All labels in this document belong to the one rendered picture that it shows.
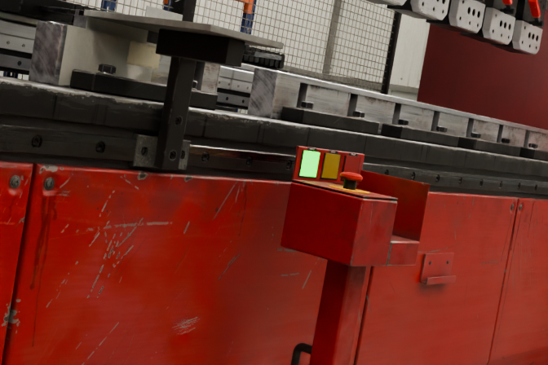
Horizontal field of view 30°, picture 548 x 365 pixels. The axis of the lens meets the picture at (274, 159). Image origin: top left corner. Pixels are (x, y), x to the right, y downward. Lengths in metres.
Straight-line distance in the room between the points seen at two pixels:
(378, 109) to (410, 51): 7.60
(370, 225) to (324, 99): 0.52
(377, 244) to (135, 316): 0.42
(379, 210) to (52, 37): 0.61
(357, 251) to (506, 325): 1.32
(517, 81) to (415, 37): 6.34
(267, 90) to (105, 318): 0.65
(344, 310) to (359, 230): 0.18
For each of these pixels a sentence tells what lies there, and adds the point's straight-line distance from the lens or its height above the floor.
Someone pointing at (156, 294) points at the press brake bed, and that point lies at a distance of 1.68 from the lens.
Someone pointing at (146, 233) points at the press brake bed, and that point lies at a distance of 1.63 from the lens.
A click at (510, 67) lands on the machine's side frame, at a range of 3.68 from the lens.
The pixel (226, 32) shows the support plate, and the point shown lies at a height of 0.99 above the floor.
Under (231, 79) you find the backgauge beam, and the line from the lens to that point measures 2.33.
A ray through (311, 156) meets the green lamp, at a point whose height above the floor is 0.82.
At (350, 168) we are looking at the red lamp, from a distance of 1.91.
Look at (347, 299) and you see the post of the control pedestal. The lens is 1.81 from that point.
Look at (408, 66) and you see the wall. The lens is 9.96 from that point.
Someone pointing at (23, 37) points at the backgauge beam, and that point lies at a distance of 1.90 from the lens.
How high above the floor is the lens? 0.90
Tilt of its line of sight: 3 degrees down
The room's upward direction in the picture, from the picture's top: 10 degrees clockwise
